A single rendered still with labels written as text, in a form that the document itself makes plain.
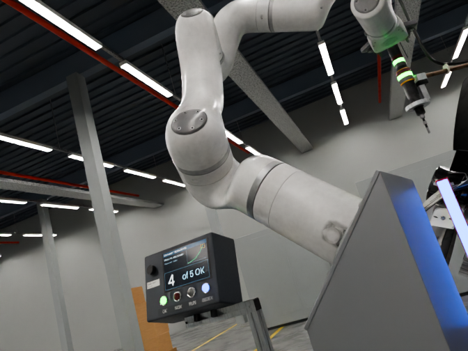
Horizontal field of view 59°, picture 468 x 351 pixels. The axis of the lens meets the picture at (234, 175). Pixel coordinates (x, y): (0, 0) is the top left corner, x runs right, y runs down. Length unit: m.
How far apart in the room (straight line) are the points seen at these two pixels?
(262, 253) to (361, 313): 8.12
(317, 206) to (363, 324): 0.19
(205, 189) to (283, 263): 7.79
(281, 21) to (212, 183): 0.53
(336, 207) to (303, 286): 7.91
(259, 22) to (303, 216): 0.66
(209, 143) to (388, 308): 0.41
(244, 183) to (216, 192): 0.12
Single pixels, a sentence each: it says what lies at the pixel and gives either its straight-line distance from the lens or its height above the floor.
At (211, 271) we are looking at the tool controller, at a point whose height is 1.15.
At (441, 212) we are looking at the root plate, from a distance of 1.41.
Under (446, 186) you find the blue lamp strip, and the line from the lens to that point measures 0.97.
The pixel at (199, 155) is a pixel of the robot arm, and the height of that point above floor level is 1.35.
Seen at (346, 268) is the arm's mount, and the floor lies 1.09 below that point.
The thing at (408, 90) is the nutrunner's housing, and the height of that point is 1.50.
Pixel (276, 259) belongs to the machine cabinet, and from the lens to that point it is 8.64.
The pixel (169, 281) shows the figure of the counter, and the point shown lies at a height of 1.16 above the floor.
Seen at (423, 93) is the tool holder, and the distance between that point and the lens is 1.37.
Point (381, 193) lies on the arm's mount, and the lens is 0.58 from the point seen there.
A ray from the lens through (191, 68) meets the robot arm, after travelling 1.01.
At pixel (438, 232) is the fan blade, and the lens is 1.37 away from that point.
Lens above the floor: 1.11
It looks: 14 degrees up
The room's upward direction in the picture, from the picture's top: 17 degrees counter-clockwise
